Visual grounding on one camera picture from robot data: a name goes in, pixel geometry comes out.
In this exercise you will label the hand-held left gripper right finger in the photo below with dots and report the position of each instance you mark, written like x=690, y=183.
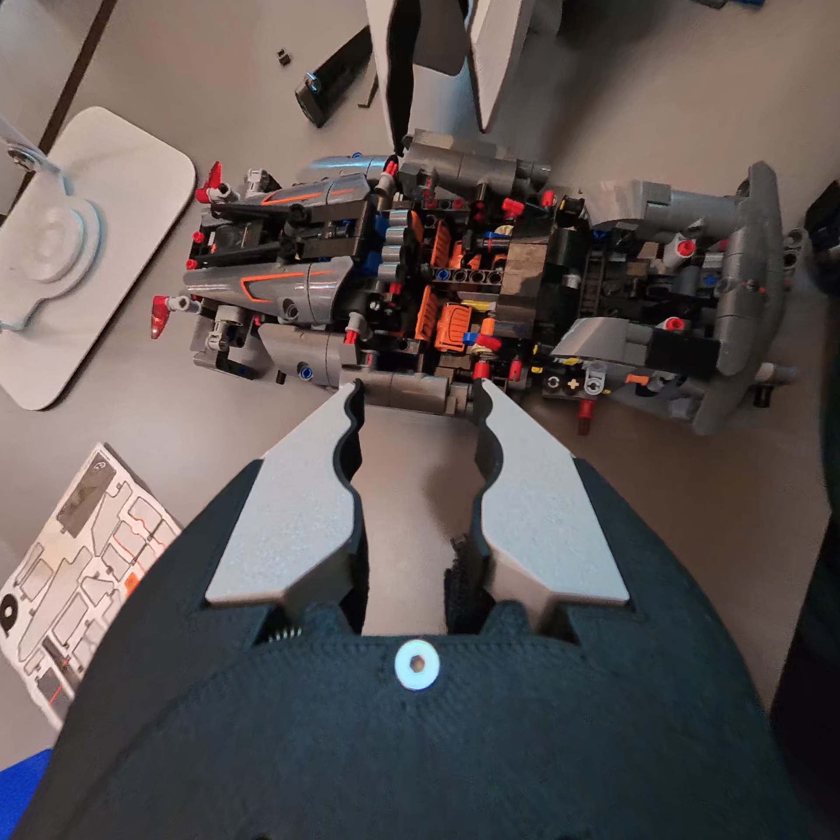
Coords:
x=551, y=525

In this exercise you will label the white stand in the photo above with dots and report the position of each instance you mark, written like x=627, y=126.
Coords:
x=98, y=262

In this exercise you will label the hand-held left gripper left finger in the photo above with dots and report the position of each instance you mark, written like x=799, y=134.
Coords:
x=282, y=525

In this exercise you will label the dark grey lego panel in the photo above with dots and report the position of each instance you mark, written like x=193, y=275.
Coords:
x=334, y=75

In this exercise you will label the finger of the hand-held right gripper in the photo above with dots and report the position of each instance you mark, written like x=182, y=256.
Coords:
x=512, y=46
x=426, y=33

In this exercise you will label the grey lego car model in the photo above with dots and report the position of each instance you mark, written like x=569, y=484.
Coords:
x=459, y=262

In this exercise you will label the lego sticker sheet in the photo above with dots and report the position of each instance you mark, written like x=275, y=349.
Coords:
x=72, y=577

